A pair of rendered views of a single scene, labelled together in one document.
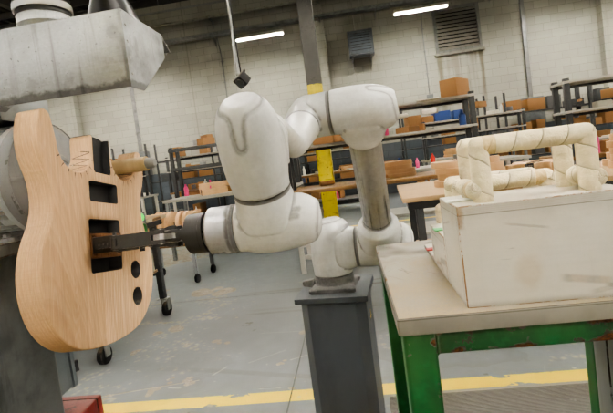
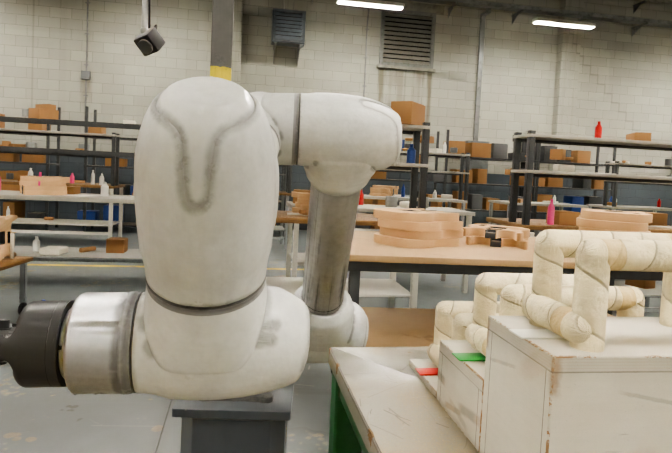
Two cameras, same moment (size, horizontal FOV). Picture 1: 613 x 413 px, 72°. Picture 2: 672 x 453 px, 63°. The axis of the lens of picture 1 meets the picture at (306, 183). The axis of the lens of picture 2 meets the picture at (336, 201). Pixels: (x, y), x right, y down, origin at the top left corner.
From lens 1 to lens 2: 28 cm
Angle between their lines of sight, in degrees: 16
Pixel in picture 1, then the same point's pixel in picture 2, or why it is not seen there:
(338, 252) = not seen: hidden behind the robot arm
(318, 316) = (208, 438)
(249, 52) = (131, 0)
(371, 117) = (363, 150)
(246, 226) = (165, 352)
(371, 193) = (328, 261)
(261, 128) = (248, 163)
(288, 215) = (256, 338)
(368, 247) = not seen: hidden behind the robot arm
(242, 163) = (191, 231)
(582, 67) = (533, 119)
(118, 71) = not seen: outside the picture
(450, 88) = (403, 114)
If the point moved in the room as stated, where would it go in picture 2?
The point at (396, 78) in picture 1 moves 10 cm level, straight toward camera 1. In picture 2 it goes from (325, 83) to (325, 83)
